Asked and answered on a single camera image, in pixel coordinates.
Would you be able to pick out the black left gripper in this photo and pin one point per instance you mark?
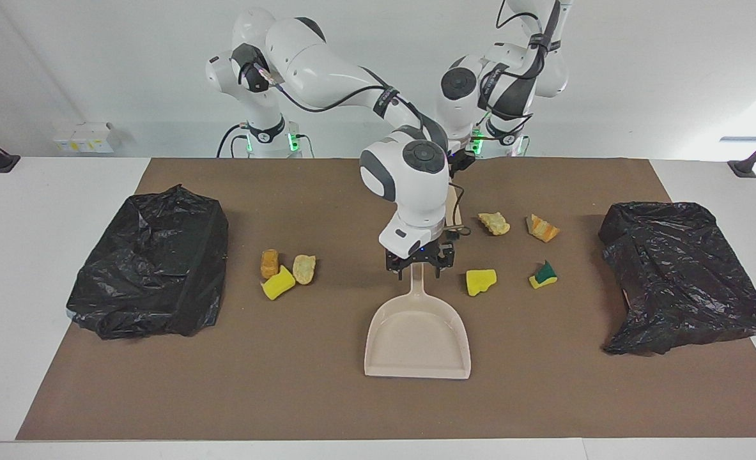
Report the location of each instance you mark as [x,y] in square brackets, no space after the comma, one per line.
[461,163]

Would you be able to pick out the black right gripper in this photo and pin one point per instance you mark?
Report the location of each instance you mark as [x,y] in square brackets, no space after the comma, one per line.
[416,254]

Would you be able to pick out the beige hand brush black bristles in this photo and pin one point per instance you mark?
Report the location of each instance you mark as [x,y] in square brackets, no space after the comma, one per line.
[452,211]

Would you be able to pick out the notched yellow sponge piece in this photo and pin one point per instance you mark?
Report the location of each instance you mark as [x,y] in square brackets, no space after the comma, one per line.
[480,282]

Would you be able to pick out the pale bread chunk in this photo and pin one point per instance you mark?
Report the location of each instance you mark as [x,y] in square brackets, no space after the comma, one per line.
[304,268]
[494,223]

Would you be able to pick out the beige plastic dustpan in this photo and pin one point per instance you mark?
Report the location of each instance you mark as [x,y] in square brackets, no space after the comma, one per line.
[416,338]

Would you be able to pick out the orange crust bread chunk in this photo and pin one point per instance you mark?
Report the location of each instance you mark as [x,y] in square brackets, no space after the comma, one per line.
[542,229]

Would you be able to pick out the green and yellow sponge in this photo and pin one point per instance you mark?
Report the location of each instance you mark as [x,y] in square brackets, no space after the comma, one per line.
[544,276]

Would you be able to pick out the brown bread chunk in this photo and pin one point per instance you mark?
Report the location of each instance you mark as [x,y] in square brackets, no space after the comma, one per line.
[270,263]

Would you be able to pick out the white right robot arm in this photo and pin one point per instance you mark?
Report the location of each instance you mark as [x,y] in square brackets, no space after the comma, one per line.
[326,64]

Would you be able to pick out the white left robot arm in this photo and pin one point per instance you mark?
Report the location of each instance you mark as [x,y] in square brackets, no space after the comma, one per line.
[473,128]

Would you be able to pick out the crumpled black bag lined bin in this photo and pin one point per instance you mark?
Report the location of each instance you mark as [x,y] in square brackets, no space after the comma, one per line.
[671,275]

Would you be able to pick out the boxy black bag lined bin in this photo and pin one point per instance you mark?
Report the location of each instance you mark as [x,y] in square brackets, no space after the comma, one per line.
[154,275]

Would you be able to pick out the brown table mat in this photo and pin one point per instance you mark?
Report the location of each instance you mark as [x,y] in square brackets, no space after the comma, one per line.
[288,383]

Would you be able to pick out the white wall socket box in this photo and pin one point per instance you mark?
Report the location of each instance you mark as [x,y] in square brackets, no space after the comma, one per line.
[87,137]

